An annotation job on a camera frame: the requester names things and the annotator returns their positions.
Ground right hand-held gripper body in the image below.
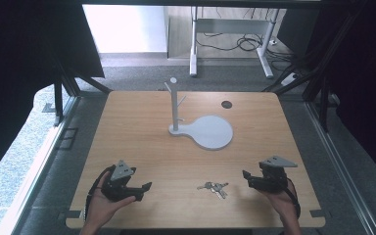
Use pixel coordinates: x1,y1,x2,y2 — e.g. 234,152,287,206
257,155,299,194

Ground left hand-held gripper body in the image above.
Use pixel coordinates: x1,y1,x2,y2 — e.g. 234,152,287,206
101,159,144,203

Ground bunch of silver keys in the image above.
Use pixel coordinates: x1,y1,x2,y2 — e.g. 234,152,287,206
196,181,230,201

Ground grey key holder stand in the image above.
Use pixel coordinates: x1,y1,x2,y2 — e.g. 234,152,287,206
164,76,234,152

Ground person's left hand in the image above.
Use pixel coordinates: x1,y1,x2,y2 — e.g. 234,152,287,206
83,167,137,227

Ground person's right hand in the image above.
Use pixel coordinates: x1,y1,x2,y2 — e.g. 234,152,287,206
257,180,301,224

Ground white power strip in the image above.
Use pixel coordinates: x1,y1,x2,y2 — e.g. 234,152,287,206
280,71,300,87

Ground dark curtain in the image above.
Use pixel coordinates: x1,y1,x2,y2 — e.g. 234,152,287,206
275,0,376,190
0,0,106,189

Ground white board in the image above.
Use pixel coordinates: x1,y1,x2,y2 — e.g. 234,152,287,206
81,4,169,55

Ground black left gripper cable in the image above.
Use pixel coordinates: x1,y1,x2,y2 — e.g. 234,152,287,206
83,164,117,223

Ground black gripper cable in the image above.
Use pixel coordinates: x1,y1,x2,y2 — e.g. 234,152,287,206
285,178,303,220
83,164,117,223

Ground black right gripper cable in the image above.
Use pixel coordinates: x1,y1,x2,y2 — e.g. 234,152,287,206
285,178,303,220

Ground aluminium floor rail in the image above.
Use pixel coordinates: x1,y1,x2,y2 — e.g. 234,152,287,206
0,96,81,235
305,101,376,235

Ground black metal frame stand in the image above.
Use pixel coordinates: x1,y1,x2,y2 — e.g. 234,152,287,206
47,55,113,127
262,13,370,133

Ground black floor cables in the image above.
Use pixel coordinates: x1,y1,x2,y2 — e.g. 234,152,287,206
195,8,297,71

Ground white metal desk frame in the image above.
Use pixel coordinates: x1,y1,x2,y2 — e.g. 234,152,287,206
188,5,281,79

